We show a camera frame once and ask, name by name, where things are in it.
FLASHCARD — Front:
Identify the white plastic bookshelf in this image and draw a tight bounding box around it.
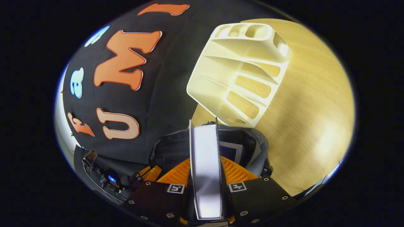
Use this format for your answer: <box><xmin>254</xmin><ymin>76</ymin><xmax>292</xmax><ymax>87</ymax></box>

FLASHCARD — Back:
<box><xmin>186</xmin><ymin>22</ymin><xmax>292</xmax><ymax>129</ymax></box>

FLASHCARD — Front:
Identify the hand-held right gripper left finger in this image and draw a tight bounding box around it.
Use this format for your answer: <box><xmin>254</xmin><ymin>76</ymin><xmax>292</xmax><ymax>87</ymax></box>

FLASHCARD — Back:
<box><xmin>126</xmin><ymin>157</ymin><xmax>191</xmax><ymax>226</ymax></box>

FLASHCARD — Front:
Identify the blue book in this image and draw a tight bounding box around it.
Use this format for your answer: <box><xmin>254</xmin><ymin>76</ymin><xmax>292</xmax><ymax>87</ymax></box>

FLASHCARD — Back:
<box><xmin>219</xmin><ymin>141</ymin><xmax>244</xmax><ymax>165</ymax></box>

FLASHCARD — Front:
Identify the black backdrop cloth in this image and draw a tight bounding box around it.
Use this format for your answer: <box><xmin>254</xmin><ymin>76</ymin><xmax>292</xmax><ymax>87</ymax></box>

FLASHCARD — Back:
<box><xmin>61</xmin><ymin>0</ymin><xmax>276</xmax><ymax>177</ymax></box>

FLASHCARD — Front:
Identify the grey schoolbag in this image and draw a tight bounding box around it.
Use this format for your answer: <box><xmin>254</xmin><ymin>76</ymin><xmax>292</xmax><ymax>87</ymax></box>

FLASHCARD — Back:
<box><xmin>148</xmin><ymin>124</ymin><xmax>273</xmax><ymax>181</ymax></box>

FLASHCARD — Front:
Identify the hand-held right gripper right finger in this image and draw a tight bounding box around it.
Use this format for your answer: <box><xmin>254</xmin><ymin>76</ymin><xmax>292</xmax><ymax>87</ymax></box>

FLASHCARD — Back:
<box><xmin>220</xmin><ymin>155</ymin><xmax>300</xmax><ymax>225</ymax></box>

